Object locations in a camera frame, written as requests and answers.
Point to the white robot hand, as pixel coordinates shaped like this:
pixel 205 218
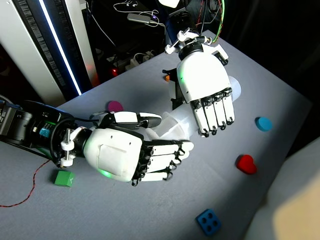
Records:
pixel 112 152
pixel 202 75

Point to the large clear plastic syringe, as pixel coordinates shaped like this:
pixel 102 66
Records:
pixel 180 120

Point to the orange block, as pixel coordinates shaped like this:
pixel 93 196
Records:
pixel 167 78

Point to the magenta round block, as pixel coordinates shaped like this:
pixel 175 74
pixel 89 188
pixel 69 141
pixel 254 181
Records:
pixel 115 106

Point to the green cube block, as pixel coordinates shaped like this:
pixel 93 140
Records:
pixel 63 178

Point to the grey table cloth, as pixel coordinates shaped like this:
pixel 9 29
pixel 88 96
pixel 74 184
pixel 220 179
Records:
pixel 125 215

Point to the white power strip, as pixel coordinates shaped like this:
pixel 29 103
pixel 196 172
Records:
pixel 140 59

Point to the light blue round disc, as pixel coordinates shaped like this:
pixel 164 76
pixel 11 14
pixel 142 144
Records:
pixel 263 123

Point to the grey power bank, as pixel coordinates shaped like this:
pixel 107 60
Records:
pixel 140 18

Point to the red heart block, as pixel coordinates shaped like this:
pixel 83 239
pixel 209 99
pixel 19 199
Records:
pixel 246 163

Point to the blue square four-hole block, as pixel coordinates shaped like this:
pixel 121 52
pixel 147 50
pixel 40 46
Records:
pixel 208 222

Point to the white cabinet with light strip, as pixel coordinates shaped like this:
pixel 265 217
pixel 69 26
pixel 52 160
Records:
pixel 27 37

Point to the brown cardboard board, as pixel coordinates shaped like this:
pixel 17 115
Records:
pixel 300 220

